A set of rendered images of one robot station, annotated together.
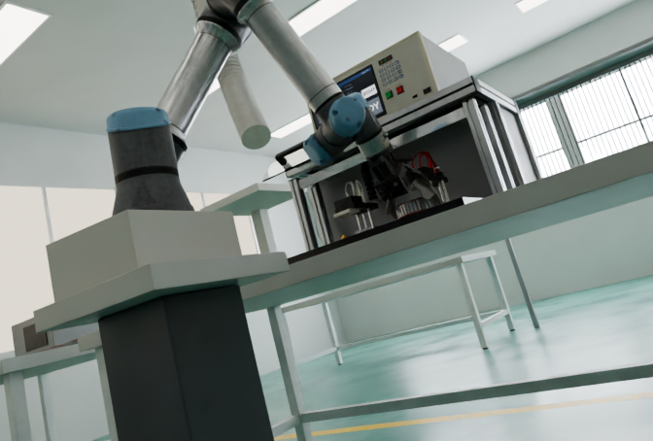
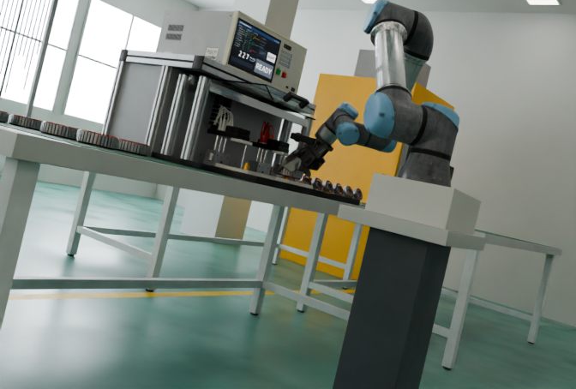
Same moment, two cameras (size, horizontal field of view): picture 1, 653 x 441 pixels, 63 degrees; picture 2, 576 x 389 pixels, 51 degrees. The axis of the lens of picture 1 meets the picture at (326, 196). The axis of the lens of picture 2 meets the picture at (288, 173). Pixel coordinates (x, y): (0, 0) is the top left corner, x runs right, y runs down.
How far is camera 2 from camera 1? 241 cm
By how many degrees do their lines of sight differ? 86
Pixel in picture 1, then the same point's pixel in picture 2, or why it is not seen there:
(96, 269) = (465, 222)
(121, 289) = (477, 243)
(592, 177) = not seen: hidden behind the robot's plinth
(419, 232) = not seen: hidden behind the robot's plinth
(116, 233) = (475, 210)
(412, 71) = (293, 70)
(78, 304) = (465, 241)
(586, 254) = not seen: outside the picture
